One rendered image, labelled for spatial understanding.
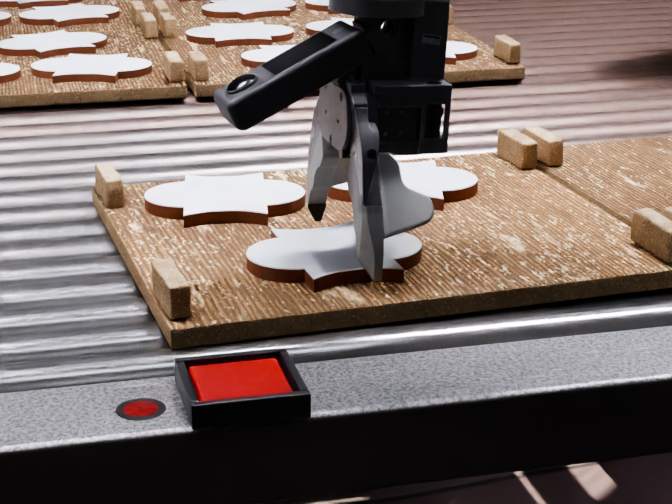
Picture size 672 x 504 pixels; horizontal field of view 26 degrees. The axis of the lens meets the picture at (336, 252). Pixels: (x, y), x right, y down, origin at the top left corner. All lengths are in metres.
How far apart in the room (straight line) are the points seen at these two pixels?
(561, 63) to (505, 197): 0.68
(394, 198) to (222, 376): 0.21
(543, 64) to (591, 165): 0.56
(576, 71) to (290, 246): 0.85
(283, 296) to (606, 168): 0.44
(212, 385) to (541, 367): 0.23
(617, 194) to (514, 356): 0.33
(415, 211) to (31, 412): 0.32
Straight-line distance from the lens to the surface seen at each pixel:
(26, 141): 1.57
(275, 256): 1.11
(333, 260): 1.10
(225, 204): 1.23
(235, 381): 0.94
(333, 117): 1.09
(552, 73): 1.86
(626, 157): 1.44
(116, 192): 1.27
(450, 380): 0.98
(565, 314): 1.08
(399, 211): 1.06
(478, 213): 1.25
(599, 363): 1.02
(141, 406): 0.95
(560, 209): 1.27
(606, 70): 1.89
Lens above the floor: 1.32
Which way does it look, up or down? 20 degrees down
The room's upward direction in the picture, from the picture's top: straight up
